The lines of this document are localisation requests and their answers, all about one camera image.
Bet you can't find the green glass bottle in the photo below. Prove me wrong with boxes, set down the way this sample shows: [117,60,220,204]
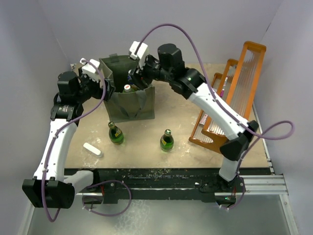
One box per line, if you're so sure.
[160,129,174,152]
[108,121,124,145]

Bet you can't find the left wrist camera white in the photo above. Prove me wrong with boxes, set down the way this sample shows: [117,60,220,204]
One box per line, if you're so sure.
[80,58,101,83]

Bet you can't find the white flat bar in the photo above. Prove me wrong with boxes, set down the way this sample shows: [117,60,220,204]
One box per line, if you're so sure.
[83,142,103,158]

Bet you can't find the green orange juice bottle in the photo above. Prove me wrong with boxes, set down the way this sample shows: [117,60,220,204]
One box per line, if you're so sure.
[122,84,134,93]

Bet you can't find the orange wooden rack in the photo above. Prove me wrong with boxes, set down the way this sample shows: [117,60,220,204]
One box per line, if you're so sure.
[189,41,267,153]

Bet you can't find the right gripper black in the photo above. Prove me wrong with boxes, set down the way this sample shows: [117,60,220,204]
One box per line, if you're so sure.
[129,54,173,90]

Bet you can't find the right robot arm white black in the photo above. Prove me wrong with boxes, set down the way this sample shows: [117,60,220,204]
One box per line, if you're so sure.
[129,41,259,191]

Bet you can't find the right green glass bottle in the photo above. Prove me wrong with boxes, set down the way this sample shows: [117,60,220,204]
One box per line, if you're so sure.
[160,129,174,152]

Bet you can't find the pink white marker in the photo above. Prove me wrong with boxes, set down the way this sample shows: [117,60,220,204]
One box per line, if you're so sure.
[220,76,228,97]

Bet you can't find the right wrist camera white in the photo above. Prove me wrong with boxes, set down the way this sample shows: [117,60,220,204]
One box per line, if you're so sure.
[129,41,149,69]

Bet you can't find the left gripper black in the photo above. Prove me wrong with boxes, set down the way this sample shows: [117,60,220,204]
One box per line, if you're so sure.
[75,68,114,103]

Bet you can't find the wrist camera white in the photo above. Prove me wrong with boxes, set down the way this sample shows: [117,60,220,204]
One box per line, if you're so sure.
[80,58,101,83]
[129,41,149,69]

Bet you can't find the left green glass bottle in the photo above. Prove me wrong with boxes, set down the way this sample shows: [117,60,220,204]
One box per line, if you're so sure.
[108,121,124,145]

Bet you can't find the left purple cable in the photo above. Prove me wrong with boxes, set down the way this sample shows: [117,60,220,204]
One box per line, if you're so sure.
[41,58,133,223]

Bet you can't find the cola glass bottle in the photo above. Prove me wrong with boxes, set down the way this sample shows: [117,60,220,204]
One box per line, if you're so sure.
[131,84,138,91]

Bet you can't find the green canvas bag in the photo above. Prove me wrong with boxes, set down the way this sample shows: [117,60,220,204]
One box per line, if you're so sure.
[99,54,155,123]

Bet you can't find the white red label card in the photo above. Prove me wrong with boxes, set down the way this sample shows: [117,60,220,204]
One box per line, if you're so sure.
[199,114,208,125]

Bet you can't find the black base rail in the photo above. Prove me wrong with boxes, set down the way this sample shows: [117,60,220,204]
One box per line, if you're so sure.
[65,166,272,204]

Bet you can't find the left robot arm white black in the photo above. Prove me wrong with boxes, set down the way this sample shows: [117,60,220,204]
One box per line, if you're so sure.
[22,71,112,209]

